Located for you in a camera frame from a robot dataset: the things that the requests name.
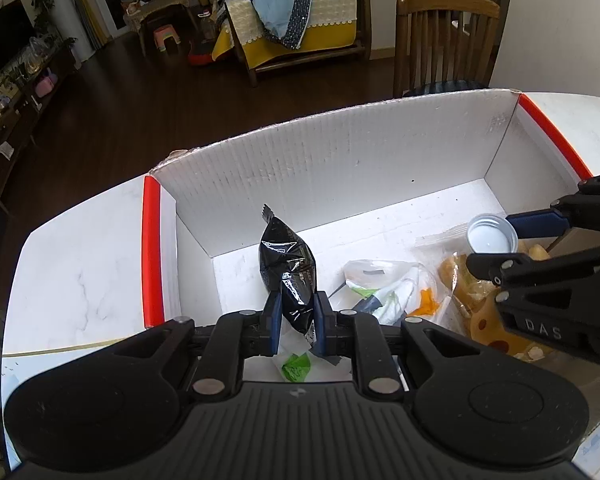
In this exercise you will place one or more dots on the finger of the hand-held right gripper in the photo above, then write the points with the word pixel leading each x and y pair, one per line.
pixel 535 223
pixel 520 267

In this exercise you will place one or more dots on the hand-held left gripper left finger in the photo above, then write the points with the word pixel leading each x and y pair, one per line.
pixel 275 322

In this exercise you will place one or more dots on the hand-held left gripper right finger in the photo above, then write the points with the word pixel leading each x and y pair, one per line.
pixel 322 322

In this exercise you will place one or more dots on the white round lid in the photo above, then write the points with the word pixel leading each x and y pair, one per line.
pixel 490 235

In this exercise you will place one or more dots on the black snack packet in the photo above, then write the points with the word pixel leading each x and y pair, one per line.
pixel 287 265

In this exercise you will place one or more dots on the bagged bread slice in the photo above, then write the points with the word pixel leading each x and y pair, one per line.
pixel 460 280

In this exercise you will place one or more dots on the yellow holed cheese toy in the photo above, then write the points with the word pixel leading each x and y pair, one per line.
pixel 490 327

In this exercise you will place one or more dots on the clear bag with orange pieces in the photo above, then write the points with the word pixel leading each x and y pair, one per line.
pixel 395 285

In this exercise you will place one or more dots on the white cardboard box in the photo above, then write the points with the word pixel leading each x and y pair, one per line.
pixel 330 170

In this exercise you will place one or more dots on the small green packet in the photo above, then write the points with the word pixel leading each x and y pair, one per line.
pixel 296 367

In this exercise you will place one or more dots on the wooden chair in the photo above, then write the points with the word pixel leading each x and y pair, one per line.
pixel 445 35

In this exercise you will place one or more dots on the red floor item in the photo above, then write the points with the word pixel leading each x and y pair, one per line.
pixel 201 54

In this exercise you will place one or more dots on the armchair with cream cover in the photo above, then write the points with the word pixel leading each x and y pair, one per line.
pixel 330 15

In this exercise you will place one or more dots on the pink stool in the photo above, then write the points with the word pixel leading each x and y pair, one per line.
pixel 166 37

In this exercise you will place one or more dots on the pile of clothes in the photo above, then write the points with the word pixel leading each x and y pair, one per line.
pixel 275 5

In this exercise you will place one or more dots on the dark TV cabinet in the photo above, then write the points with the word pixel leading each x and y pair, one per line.
pixel 25 115

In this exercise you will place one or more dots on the pink bag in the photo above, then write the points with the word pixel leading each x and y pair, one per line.
pixel 46 85

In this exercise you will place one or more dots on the wooden coffee table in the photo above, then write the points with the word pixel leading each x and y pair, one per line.
pixel 155 7

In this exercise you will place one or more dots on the grey yellow curtain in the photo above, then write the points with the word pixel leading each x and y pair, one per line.
pixel 92 5

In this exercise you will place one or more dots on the white tower air conditioner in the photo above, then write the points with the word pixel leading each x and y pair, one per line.
pixel 67 10

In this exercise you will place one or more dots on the television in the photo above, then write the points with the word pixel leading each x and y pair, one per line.
pixel 2 40

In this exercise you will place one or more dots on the green houseplant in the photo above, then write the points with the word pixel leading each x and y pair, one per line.
pixel 42 5

